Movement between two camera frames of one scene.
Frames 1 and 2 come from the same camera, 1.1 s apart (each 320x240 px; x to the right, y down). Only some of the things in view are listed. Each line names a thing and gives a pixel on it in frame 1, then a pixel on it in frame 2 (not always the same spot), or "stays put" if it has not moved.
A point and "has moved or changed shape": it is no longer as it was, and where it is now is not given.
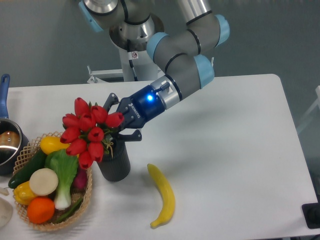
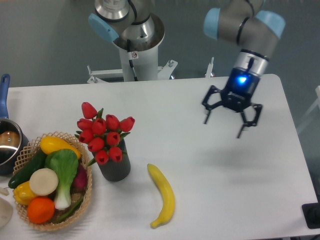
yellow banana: [169, 201] stays put
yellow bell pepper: [23, 193] stays put
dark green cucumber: [37, 162] stays put
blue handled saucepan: [13, 138] stays put
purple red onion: [79, 184] stays put
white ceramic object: [6, 212] stays put
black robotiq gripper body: [138, 108] -> [241, 85]
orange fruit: [40, 210] stays put
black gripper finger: [112, 99] -> [213, 89]
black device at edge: [311, 213] stays put
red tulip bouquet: [86, 131] has moved or changed shape
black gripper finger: [136, 136] -> [258, 107]
